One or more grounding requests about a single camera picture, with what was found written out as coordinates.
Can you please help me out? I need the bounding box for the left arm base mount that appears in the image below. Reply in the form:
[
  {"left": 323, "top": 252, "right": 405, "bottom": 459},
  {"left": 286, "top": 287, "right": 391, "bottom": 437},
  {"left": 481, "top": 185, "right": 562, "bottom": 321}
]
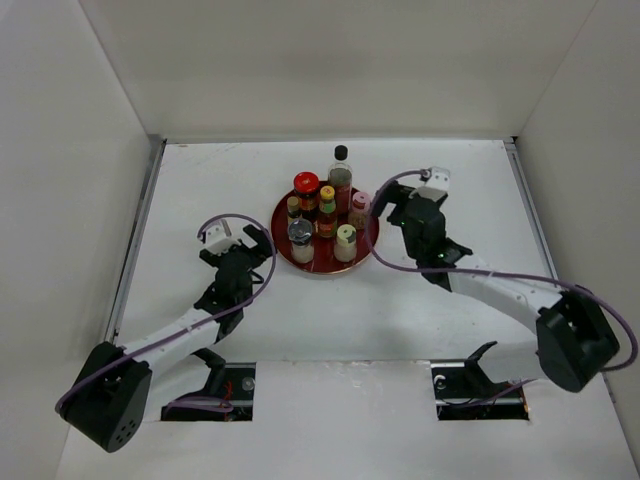
[{"left": 160, "top": 348, "right": 256, "bottom": 422}]

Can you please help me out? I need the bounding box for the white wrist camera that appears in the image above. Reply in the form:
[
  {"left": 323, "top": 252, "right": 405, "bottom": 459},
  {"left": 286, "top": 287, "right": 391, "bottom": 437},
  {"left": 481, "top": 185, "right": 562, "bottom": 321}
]
[
  {"left": 201, "top": 219, "right": 240, "bottom": 255},
  {"left": 417, "top": 167, "right": 451, "bottom": 203}
]

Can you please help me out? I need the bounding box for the tall dark sauce bottle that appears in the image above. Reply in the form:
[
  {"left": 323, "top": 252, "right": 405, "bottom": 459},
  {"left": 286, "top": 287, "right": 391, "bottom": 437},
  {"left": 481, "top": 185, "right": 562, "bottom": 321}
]
[{"left": 328, "top": 145, "right": 353, "bottom": 215}]

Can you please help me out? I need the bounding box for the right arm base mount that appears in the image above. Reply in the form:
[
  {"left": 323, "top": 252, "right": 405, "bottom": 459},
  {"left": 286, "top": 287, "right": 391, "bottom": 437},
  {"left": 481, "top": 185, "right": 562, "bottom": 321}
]
[{"left": 430, "top": 341, "right": 531, "bottom": 421}]

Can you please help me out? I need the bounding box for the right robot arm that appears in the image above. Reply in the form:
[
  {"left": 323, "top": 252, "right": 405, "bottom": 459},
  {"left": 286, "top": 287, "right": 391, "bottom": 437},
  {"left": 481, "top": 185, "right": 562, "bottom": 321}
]
[{"left": 371, "top": 181, "right": 620, "bottom": 396}]

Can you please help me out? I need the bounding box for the pink cap spice shaker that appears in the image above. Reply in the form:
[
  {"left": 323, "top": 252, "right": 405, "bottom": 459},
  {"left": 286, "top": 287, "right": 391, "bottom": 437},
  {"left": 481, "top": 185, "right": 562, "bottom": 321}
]
[{"left": 348, "top": 191, "right": 371, "bottom": 230}]

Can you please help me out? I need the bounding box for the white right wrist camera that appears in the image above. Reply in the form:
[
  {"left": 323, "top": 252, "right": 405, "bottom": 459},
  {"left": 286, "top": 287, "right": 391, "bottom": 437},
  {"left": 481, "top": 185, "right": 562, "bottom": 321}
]
[{"left": 417, "top": 167, "right": 451, "bottom": 203}]

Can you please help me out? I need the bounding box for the red chili sauce bottle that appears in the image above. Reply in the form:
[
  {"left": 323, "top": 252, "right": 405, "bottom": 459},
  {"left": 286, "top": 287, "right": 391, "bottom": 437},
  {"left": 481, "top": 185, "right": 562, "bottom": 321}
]
[{"left": 317, "top": 185, "right": 337, "bottom": 238}]

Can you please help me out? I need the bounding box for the small yellow label oil bottle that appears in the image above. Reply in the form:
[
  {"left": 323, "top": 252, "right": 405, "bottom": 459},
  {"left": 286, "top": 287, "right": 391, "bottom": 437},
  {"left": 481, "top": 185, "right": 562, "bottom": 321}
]
[{"left": 286, "top": 196, "right": 301, "bottom": 224}]

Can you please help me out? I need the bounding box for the round red lacquer tray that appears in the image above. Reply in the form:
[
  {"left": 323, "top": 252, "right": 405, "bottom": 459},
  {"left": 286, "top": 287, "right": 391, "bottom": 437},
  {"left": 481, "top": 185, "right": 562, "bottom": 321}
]
[{"left": 270, "top": 189, "right": 370, "bottom": 274}]

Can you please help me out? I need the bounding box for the purple cable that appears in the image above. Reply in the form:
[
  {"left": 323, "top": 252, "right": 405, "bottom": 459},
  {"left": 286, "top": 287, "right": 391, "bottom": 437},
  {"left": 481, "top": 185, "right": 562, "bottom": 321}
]
[
  {"left": 53, "top": 213, "right": 279, "bottom": 415},
  {"left": 365, "top": 168, "right": 640, "bottom": 372}
]

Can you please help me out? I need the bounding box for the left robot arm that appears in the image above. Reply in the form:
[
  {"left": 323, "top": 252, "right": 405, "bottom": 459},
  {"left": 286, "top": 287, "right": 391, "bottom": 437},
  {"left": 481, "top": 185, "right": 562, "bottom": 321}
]
[{"left": 55, "top": 215, "right": 276, "bottom": 453}]

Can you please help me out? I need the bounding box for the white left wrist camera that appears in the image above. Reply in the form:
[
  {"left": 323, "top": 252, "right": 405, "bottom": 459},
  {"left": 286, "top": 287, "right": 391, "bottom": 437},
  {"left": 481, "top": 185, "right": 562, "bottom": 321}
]
[{"left": 201, "top": 219, "right": 240, "bottom": 255}]

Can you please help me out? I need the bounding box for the red lid sauce jar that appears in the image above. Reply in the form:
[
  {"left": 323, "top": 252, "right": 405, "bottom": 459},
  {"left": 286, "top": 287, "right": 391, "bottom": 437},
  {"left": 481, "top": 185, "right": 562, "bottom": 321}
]
[{"left": 293, "top": 171, "right": 320, "bottom": 221}]

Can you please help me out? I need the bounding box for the grey cap salt shaker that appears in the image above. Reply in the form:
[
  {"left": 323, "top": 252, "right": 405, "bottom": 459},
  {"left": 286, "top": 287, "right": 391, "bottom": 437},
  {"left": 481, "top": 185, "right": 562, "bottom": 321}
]
[{"left": 287, "top": 218, "right": 314, "bottom": 264}]

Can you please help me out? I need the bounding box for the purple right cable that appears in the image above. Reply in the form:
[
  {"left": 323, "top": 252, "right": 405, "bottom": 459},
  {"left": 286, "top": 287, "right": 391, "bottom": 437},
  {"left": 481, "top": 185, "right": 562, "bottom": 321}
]
[{"left": 365, "top": 168, "right": 640, "bottom": 372}]

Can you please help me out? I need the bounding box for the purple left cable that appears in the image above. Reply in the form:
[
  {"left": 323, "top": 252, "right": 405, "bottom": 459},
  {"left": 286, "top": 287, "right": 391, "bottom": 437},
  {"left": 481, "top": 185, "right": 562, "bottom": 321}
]
[{"left": 53, "top": 213, "right": 279, "bottom": 415}]

